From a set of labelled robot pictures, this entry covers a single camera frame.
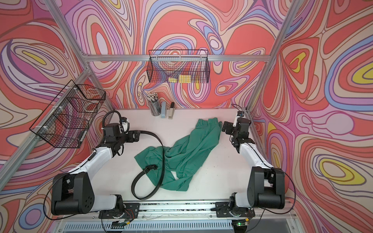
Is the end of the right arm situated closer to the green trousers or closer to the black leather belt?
the green trousers

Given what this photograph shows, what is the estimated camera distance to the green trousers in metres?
0.82

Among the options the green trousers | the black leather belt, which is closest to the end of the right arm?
the green trousers
